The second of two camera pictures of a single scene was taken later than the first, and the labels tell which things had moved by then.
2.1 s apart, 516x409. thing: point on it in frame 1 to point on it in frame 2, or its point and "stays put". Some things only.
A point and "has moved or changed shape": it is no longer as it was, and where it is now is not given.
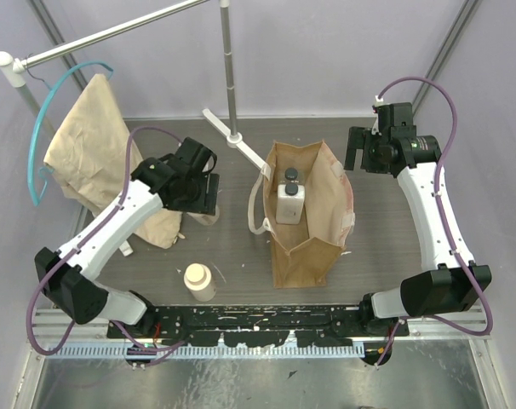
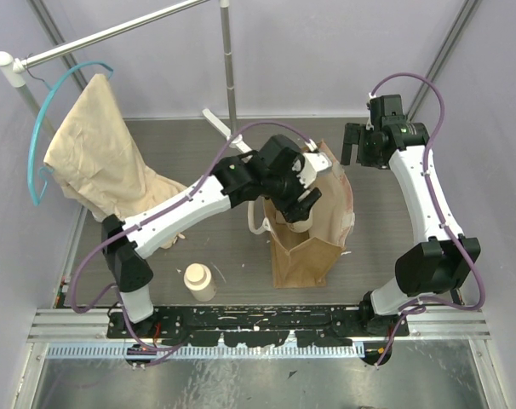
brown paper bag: (303, 253) stays put
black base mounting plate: (339, 325) stays put
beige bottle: (205, 219) has moved or changed shape
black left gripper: (212, 194) to (303, 204)
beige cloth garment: (88, 160) stays put
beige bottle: (198, 280) stays put
